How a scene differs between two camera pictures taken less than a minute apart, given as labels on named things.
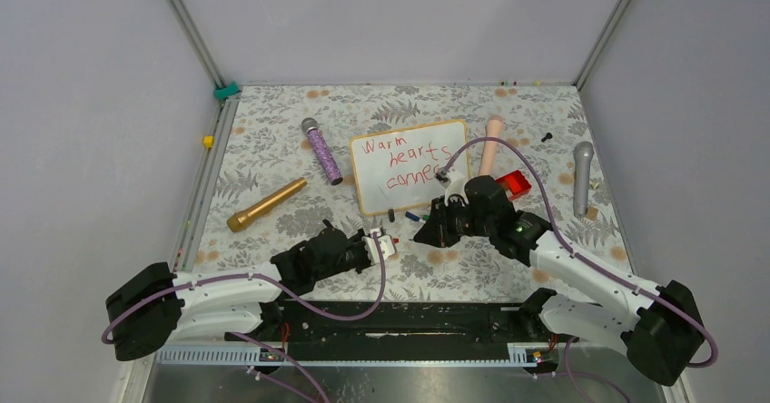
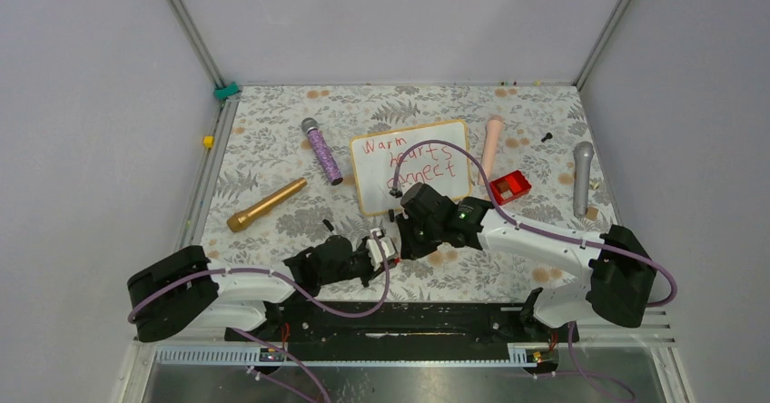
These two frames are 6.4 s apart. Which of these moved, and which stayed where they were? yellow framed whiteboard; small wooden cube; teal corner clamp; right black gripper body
Moved: right black gripper body
Stayed: yellow framed whiteboard; teal corner clamp; small wooden cube
